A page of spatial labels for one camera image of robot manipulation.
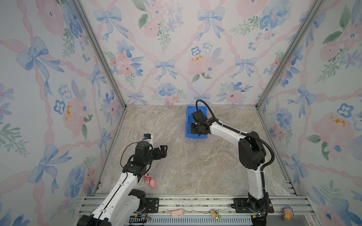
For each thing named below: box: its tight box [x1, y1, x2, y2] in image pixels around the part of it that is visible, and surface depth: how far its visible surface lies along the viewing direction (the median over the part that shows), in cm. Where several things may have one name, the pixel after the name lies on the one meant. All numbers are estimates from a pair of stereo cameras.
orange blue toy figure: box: [282, 205, 295, 222], surface depth 71 cm
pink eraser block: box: [171, 209, 184, 217], surface depth 72 cm
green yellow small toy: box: [210, 209, 222, 220], surface depth 71 cm
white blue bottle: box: [142, 132, 155, 148], surface depth 75 cm
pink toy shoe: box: [143, 173, 156, 189], surface depth 81 cm
